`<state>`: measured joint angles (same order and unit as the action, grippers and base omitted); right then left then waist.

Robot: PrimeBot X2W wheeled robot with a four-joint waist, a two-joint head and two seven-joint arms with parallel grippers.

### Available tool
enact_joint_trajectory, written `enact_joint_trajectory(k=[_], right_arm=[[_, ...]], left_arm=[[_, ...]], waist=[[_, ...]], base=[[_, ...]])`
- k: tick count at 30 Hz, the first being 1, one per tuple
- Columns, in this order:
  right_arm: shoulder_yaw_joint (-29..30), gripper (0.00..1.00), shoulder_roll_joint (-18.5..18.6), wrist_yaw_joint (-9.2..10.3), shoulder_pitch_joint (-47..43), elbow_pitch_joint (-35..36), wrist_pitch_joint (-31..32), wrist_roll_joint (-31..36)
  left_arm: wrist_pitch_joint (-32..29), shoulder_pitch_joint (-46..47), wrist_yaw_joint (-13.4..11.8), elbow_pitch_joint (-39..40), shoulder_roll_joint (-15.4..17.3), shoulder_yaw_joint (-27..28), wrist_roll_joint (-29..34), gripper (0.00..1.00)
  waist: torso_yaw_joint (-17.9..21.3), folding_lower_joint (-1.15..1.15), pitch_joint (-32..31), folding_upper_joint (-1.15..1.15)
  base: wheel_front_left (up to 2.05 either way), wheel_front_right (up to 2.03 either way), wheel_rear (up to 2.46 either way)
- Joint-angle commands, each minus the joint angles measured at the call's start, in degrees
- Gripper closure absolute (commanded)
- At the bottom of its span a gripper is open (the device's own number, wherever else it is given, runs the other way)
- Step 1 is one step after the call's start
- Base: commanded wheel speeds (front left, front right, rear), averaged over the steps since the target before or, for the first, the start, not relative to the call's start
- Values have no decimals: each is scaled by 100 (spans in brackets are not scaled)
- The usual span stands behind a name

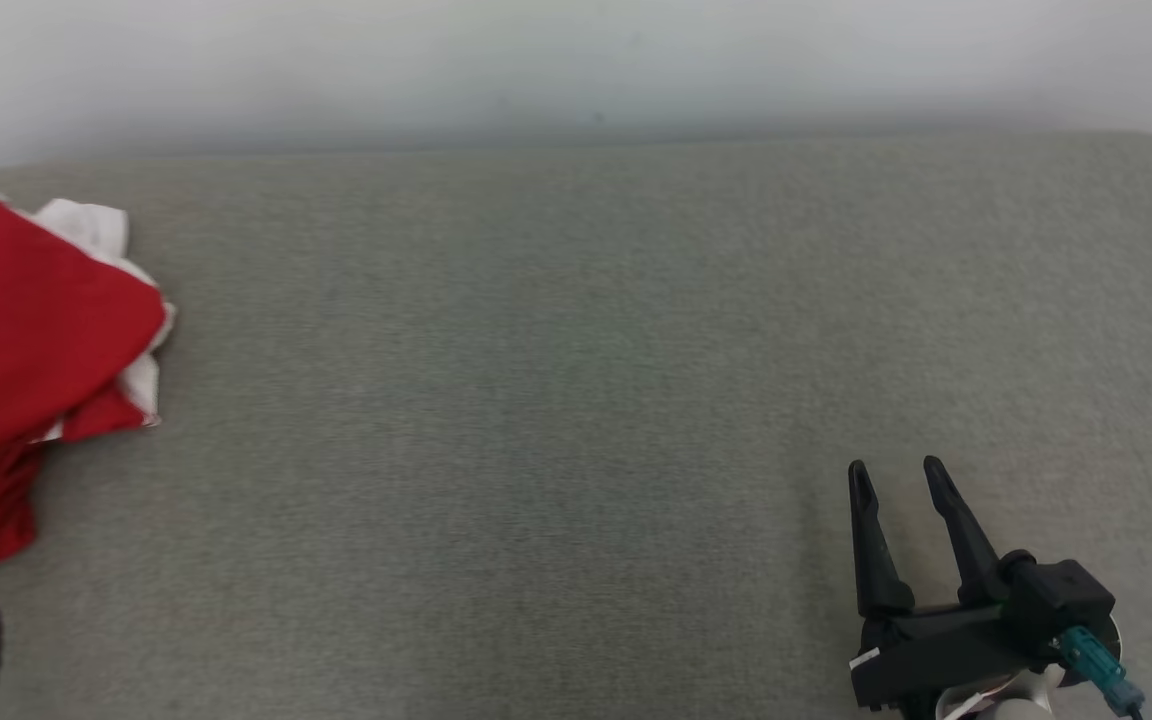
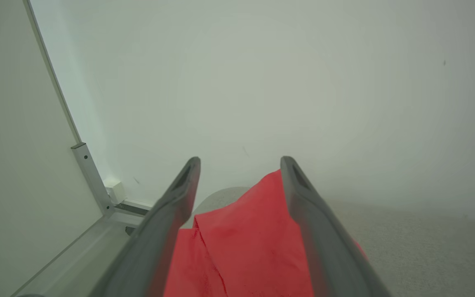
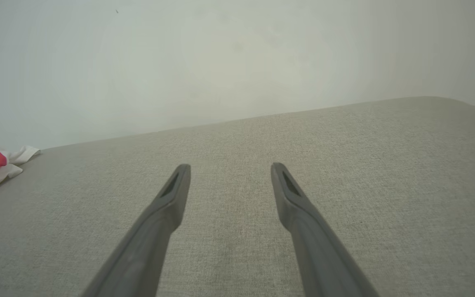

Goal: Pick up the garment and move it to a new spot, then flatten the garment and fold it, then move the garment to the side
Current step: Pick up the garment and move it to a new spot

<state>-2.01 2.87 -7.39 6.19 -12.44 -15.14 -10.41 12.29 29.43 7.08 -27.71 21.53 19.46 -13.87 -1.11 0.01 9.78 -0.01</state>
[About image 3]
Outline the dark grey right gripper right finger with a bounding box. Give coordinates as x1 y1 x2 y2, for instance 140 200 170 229
271 162 381 297

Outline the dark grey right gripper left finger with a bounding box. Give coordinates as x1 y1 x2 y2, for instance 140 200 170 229
82 163 192 297

